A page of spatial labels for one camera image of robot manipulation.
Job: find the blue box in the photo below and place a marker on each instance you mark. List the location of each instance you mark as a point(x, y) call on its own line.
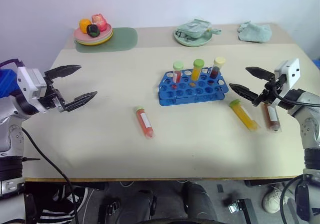
point(317, 64)

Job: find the brown tube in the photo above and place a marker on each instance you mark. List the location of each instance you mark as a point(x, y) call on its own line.
point(272, 117)

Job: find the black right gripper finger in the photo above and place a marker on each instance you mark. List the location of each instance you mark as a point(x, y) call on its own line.
point(243, 91)
point(261, 73)

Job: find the pink red toy fruit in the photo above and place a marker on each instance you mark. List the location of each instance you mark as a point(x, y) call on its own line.
point(100, 21)

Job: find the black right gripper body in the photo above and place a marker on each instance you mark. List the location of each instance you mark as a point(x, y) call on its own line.
point(267, 93)

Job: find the blue test tube rack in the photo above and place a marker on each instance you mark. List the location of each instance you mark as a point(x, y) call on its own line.
point(190, 95)

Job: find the red-orange tube green cap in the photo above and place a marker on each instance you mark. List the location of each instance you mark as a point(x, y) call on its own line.
point(144, 121)

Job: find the white sneaker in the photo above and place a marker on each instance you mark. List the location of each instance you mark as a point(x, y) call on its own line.
point(273, 200)

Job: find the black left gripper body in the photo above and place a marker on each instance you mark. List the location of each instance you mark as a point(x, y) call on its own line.
point(53, 98)

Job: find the black white striped clothing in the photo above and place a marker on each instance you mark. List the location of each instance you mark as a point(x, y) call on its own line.
point(57, 212)

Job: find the green plate with pattern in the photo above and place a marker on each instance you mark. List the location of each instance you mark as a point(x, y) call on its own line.
point(192, 42)

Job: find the dark rounded shape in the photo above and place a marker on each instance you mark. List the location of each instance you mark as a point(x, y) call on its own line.
point(175, 204)

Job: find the green placemat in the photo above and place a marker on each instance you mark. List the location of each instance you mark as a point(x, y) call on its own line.
point(125, 39)

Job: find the yellow plate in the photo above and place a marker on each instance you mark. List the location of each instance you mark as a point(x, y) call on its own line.
point(110, 37)

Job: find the orange tube with green cap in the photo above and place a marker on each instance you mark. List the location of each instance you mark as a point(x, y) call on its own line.
point(196, 71)

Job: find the light green stacked plate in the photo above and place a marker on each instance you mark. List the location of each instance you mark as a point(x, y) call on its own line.
point(92, 43)

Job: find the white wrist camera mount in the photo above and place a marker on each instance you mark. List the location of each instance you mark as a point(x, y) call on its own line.
point(291, 71)
point(28, 83)

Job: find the dark red tube yellow cap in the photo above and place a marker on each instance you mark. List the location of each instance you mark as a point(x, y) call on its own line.
point(216, 70)

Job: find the black and green toy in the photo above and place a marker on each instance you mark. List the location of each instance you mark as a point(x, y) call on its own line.
point(93, 30)

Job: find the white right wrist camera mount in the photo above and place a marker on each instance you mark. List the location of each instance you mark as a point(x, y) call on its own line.
point(291, 71)

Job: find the pink plate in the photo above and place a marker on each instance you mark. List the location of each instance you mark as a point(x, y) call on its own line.
point(81, 34)

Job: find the yellow tube with green cap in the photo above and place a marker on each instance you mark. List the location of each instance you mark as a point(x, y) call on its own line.
point(243, 115)

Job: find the black pointed rod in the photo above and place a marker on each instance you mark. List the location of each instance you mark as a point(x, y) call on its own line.
point(31, 159)

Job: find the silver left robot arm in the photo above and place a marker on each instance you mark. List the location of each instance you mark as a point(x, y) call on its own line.
point(10, 113)

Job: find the light green cloth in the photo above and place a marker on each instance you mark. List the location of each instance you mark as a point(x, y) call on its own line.
point(255, 32)

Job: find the black metal table bracket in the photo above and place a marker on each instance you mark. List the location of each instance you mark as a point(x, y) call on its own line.
point(243, 206)

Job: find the orange toy bell pepper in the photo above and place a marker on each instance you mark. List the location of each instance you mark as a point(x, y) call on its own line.
point(84, 25)

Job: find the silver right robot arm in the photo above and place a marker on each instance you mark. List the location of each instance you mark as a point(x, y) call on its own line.
point(308, 123)

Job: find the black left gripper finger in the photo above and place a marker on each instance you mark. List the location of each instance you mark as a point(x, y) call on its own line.
point(81, 99)
point(65, 70)

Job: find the red tube with green cap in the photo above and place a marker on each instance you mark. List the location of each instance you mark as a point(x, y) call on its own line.
point(178, 74)

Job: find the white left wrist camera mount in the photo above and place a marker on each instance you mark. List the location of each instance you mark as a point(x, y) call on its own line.
point(28, 83)

